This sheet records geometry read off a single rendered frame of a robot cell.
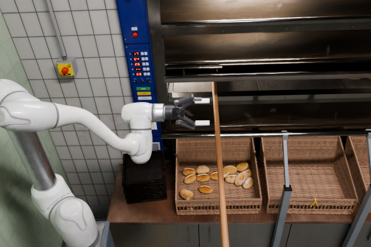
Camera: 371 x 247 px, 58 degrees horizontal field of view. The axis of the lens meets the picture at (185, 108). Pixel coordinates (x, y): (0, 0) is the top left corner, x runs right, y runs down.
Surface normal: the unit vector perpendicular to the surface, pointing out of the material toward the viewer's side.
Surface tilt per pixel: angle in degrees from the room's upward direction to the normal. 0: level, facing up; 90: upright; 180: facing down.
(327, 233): 90
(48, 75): 90
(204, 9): 70
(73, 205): 6
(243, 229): 90
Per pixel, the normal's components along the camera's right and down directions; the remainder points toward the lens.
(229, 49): -0.04, 0.31
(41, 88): -0.02, 0.62
